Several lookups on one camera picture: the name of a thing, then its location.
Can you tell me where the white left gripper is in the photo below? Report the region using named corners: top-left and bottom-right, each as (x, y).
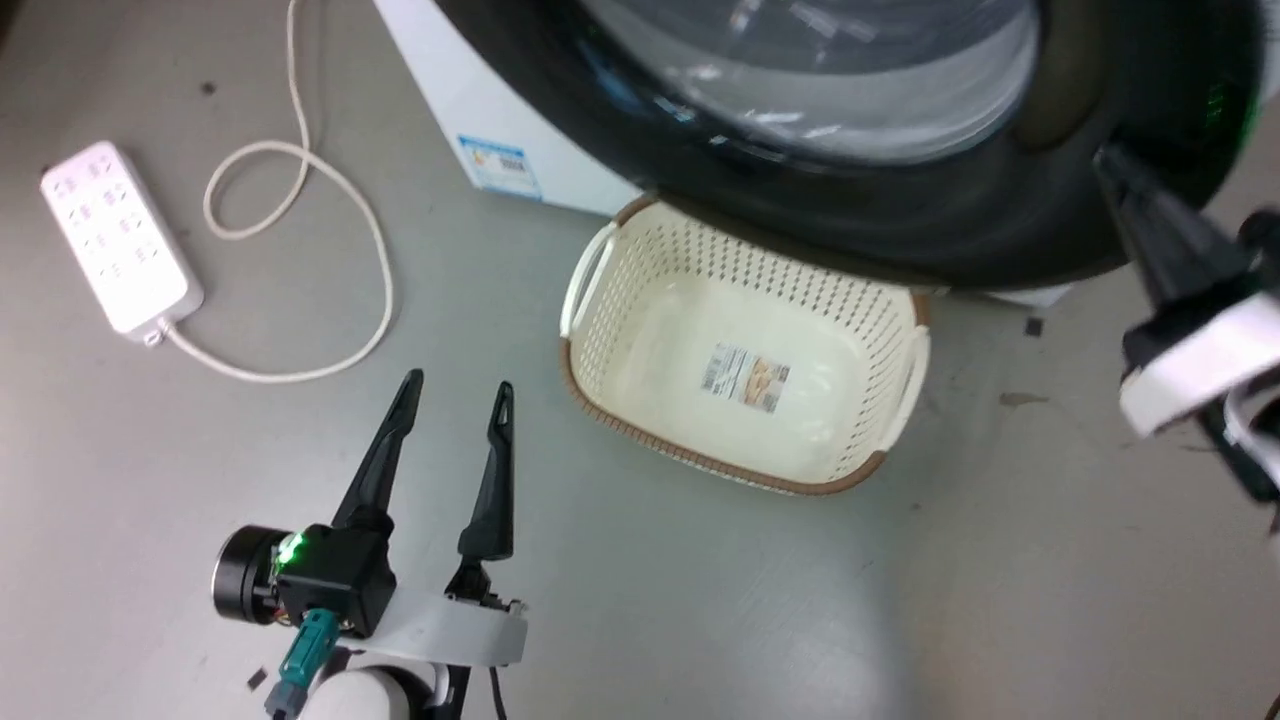
top-left (332, 368), bottom-right (529, 669)

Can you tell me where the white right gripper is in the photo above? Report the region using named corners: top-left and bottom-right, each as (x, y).
top-left (1093, 142), bottom-right (1280, 439)

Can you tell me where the black round washing machine door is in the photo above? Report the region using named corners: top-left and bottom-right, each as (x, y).
top-left (433, 0), bottom-right (1269, 293)

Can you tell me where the white washing machine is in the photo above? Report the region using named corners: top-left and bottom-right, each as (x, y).
top-left (373, 0), bottom-right (1280, 309)

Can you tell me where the cream perforated laundry basket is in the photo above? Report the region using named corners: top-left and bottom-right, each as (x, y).
top-left (559, 194), bottom-right (934, 497)

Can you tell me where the blue energy label sticker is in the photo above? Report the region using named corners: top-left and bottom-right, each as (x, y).
top-left (456, 134), bottom-right (544, 202)

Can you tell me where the printed basket label sticker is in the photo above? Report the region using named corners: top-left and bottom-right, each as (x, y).
top-left (699, 342), bottom-right (792, 414)

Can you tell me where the white power strip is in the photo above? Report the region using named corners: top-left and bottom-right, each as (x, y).
top-left (40, 140), bottom-right (206, 348)

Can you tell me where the teal cable connector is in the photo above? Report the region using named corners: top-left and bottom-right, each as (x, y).
top-left (264, 607), bottom-right (342, 718)

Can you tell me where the white power cord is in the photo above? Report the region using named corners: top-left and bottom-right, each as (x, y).
top-left (145, 0), bottom-right (395, 385)

